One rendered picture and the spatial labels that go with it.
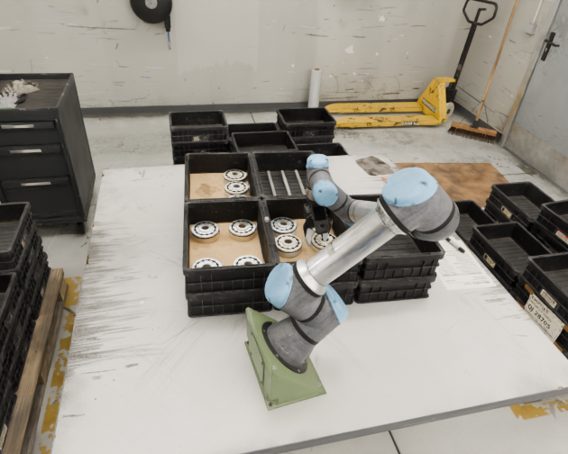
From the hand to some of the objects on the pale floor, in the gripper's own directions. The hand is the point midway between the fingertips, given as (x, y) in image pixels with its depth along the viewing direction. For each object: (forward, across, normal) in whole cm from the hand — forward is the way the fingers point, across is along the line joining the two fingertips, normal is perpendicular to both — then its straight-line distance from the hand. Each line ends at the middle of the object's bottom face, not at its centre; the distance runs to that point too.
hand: (316, 243), depth 166 cm
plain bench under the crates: (+84, +14, -14) cm, 86 cm away
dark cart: (+74, +148, -151) cm, 224 cm away
